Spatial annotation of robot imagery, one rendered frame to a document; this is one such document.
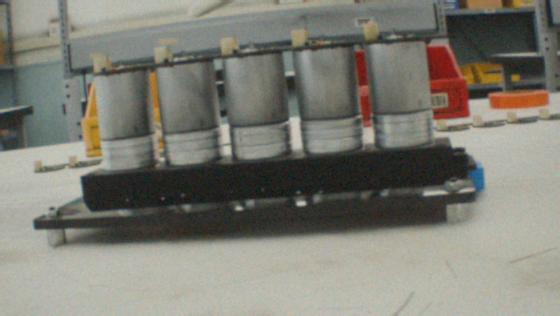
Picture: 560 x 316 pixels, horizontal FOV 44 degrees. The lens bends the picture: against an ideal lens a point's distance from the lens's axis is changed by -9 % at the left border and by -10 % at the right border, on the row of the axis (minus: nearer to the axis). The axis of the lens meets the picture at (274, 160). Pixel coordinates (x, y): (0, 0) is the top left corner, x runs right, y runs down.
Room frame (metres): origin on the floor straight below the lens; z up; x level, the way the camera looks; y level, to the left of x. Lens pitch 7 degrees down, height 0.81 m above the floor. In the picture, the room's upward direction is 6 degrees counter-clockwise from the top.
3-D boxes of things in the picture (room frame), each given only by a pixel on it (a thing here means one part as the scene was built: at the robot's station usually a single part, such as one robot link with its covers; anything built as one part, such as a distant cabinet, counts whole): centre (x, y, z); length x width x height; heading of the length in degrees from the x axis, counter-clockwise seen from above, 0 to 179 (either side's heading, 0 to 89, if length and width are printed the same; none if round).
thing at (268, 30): (2.60, 0.03, 0.90); 1.30 x 0.06 x 0.12; 89
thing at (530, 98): (0.64, -0.22, 0.76); 0.06 x 0.06 x 0.01
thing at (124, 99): (0.31, 0.06, 0.79); 0.02 x 0.02 x 0.05
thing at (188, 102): (0.31, 0.03, 0.79); 0.02 x 0.02 x 0.05
